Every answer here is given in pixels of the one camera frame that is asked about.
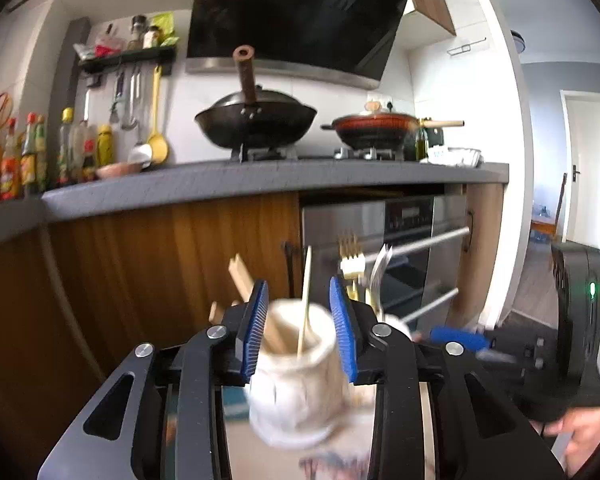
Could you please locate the yellow ladle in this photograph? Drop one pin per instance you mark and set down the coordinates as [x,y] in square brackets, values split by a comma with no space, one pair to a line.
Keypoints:
[157,147]

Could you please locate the stainless steel oven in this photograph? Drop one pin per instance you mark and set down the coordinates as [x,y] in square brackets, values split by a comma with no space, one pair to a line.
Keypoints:
[325,230]

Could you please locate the silver hanging skimmer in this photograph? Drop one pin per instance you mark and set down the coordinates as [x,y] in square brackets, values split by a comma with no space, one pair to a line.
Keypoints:
[117,105]

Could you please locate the red cap sauce bottle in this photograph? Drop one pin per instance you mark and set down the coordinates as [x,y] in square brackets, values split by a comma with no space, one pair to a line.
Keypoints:
[28,160]

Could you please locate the white floral ceramic utensil holder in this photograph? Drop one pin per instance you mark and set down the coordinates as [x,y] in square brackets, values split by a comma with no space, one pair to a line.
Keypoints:
[300,390]

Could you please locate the dark sauce bottle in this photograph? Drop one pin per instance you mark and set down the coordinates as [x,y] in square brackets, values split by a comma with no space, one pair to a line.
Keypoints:
[86,155]

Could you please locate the wall towel rack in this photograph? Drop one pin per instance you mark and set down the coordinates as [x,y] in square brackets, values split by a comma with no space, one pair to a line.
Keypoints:
[465,47]

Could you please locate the red packet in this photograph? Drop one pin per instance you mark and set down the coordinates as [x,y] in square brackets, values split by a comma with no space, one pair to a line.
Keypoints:
[106,50]

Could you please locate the white door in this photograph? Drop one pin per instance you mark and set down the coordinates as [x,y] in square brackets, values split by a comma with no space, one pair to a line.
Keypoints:
[595,160]

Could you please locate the silver fork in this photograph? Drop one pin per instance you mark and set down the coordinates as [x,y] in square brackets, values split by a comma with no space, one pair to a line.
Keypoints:
[380,270]

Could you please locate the ceiling lamp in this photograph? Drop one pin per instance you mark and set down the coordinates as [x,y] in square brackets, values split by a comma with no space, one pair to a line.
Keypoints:
[518,42]

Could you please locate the green cap sauce bottle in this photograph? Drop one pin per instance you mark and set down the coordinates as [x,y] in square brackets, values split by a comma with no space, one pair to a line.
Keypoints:
[40,160]

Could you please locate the black range hood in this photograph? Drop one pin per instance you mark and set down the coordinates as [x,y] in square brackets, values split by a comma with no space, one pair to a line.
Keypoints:
[290,10]

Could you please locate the black wall shelf rack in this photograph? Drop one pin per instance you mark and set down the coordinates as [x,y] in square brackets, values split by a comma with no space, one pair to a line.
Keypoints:
[130,57]

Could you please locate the silver hanging spatula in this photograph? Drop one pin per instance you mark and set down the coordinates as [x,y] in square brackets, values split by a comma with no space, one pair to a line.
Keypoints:
[132,100]

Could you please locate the pink bowl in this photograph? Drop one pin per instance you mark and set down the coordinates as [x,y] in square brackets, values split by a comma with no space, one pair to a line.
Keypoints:
[116,170]

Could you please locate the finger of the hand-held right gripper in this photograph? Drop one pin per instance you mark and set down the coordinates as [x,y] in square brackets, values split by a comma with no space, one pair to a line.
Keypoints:
[455,339]

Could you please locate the olive oil bottle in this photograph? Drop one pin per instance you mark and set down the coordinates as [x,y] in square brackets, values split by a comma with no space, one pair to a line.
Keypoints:
[421,145]

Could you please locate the thin pale wooden chopstick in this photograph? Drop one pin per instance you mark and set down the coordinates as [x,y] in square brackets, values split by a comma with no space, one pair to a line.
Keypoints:
[305,300]

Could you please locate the wooden base cabinet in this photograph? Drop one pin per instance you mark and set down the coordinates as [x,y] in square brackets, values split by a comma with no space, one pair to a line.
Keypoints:
[130,260]

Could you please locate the yellow squeeze bottle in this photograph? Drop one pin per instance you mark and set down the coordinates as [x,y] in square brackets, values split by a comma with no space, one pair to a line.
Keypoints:
[105,147]

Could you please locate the person's right hand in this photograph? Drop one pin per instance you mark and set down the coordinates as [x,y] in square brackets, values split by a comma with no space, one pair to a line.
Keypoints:
[595,425]

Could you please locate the white ceramic saucer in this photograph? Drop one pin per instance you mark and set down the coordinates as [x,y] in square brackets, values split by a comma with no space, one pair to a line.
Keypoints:
[290,441]

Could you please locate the hanging kitchen knife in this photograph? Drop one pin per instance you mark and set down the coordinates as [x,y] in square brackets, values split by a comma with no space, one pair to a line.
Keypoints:
[86,107]

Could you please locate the clear oil bottle yellow cap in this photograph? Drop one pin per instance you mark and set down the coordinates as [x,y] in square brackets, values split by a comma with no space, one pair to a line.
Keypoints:
[66,150]

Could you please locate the gold fork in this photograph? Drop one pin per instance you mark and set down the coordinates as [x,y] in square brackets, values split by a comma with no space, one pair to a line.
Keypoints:
[351,262]

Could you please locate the black wok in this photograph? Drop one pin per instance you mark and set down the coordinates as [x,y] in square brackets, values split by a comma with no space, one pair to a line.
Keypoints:
[255,120]

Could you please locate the white ladle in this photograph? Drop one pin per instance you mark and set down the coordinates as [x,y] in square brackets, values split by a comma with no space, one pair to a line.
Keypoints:
[141,155]

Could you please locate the green packet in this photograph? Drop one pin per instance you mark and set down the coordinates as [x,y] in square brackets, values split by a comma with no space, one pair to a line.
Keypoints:
[166,27]

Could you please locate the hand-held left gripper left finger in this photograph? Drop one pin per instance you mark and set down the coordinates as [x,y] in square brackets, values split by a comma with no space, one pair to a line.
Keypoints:
[257,325]

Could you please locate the gas stove top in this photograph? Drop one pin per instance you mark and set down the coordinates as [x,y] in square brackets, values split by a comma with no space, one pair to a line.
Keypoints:
[320,156]

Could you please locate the narrow wooden cabinet door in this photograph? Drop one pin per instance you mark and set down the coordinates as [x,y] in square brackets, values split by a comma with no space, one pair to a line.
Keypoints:
[485,260]

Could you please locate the wall socket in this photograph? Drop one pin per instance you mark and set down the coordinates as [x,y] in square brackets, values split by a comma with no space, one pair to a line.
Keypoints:
[382,99]

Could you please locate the spice jar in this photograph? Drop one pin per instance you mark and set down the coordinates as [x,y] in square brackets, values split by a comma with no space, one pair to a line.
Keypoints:
[138,35]
[151,37]

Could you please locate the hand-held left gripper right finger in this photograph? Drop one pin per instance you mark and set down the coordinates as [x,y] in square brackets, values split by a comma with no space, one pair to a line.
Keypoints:
[340,325]

